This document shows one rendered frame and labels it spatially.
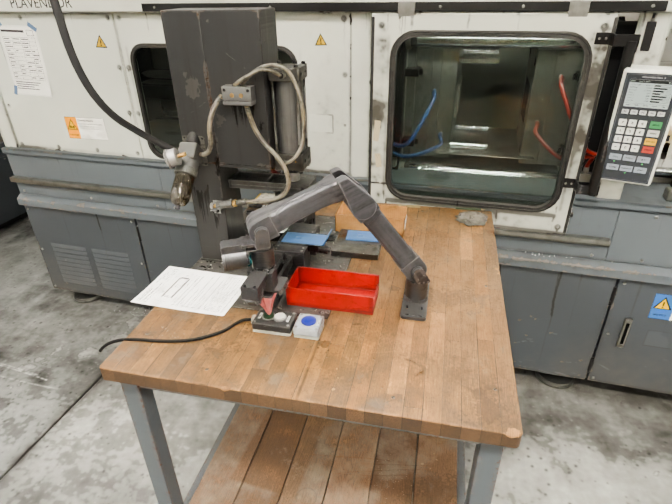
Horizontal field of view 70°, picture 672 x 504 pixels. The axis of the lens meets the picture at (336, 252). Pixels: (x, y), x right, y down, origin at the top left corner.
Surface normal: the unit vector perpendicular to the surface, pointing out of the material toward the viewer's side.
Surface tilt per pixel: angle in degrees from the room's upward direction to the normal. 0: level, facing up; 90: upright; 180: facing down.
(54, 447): 0
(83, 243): 90
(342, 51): 90
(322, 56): 90
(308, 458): 0
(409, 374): 0
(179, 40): 90
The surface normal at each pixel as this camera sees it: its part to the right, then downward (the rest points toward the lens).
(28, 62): -0.27, 0.48
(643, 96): -0.47, 0.54
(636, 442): -0.01, -0.87
